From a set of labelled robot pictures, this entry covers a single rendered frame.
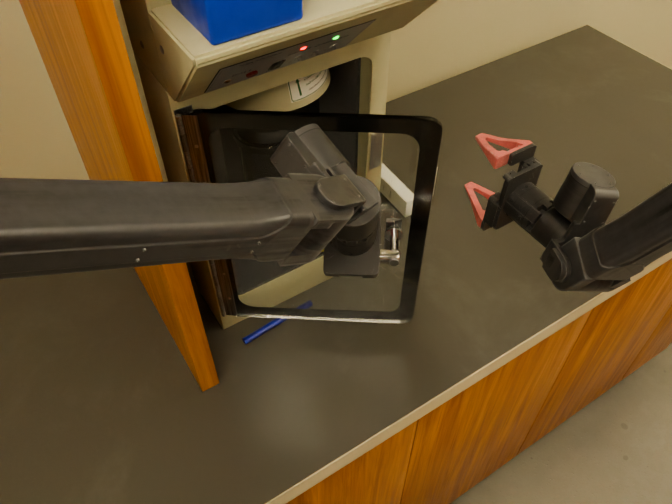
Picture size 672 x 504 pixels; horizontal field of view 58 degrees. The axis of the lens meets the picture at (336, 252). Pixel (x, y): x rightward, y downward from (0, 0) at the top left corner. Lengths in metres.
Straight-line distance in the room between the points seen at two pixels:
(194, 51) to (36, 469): 0.67
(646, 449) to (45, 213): 1.99
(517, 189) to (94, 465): 0.73
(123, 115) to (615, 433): 1.86
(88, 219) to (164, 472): 0.60
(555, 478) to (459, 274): 1.03
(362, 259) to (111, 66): 0.34
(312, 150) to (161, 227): 0.25
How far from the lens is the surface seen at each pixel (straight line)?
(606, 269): 0.78
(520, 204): 0.89
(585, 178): 0.83
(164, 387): 1.03
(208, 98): 0.77
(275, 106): 0.85
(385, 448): 1.12
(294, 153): 0.63
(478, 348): 1.06
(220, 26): 0.60
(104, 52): 0.60
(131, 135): 0.64
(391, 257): 0.80
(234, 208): 0.49
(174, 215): 0.46
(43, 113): 1.22
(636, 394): 2.29
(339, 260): 0.71
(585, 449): 2.12
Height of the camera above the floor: 1.80
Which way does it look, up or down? 48 degrees down
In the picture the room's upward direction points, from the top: straight up
